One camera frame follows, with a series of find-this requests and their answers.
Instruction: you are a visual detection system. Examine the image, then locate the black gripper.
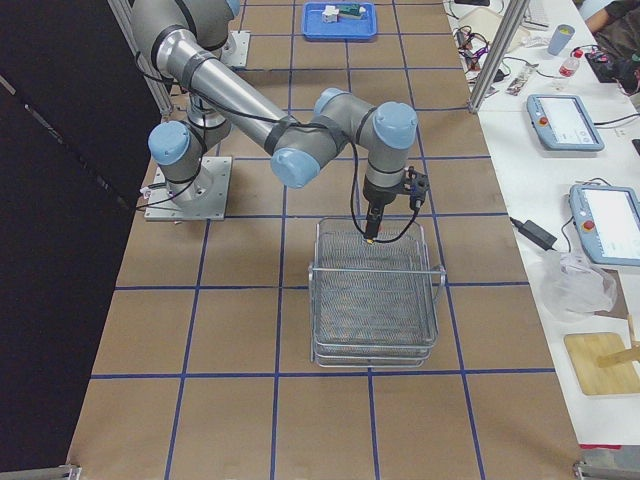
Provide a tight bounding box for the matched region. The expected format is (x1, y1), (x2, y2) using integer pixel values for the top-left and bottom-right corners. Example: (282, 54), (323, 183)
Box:
(363, 179), (404, 239)

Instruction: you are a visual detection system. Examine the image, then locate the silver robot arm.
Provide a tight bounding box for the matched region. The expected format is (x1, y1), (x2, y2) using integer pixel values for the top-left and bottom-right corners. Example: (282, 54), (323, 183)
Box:
(132, 1), (428, 242)

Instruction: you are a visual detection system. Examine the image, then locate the black power adapter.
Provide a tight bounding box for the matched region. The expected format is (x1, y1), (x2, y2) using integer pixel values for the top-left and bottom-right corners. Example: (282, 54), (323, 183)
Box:
(511, 218), (557, 251)

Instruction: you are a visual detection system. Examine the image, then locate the blue plastic tray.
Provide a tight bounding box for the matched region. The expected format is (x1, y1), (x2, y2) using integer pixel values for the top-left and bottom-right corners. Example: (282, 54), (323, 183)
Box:
(301, 1), (378, 41)

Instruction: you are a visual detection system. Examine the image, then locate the white circuit breaker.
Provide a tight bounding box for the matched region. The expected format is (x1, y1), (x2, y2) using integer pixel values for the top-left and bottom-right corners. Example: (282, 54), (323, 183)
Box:
(321, 5), (340, 23)

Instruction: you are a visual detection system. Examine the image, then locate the clear plastic bag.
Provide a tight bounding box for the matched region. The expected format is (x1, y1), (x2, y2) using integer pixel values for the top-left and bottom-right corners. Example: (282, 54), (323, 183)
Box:
(540, 251), (618, 314)

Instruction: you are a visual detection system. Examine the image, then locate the far teach pendant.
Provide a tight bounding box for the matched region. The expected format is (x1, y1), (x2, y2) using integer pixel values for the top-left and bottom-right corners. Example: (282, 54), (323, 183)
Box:
(526, 94), (605, 152)

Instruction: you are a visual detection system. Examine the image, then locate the teach pendant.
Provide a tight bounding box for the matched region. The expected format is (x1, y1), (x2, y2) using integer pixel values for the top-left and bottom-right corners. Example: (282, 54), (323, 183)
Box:
(569, 184), (639, 267)
(526, 94), (605, 152)

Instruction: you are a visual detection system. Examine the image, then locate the near teach pendant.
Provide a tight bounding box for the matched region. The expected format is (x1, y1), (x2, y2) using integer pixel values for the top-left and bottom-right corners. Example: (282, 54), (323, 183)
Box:
(569, 184), (639, 267)

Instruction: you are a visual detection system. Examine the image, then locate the plastic water bottle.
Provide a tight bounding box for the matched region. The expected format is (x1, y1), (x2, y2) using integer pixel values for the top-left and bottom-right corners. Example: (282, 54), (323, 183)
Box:
(558, 48), (584, 80)

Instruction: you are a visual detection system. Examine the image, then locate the blue cup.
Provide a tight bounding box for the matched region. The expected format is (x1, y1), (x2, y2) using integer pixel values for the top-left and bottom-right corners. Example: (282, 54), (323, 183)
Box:
(547, 24), (575, 56)

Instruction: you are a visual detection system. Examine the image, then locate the wooden board stand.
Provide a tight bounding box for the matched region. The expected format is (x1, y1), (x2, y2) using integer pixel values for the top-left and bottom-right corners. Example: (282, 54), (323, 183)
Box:
(564, 315), (639, 396)

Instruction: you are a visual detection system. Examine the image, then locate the silver wire mesh shelf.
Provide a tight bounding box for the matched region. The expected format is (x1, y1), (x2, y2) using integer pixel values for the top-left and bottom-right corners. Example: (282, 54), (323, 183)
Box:
(309, 218), (446, 368)

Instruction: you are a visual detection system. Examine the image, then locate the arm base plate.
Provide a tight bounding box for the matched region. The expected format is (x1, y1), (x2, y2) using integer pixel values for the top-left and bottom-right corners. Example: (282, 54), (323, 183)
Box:
(220, 30), (251, 69)
(143, 156), (232, 222)

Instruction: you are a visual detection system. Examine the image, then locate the green white switch module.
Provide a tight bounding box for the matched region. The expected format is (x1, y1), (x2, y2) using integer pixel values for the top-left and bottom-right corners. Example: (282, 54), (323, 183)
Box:
(337, 4), (366, 19)

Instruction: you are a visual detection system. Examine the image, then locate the aluminium frame post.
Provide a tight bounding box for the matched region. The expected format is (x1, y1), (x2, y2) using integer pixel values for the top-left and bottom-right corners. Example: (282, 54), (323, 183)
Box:
(468, 0), (529, 114)

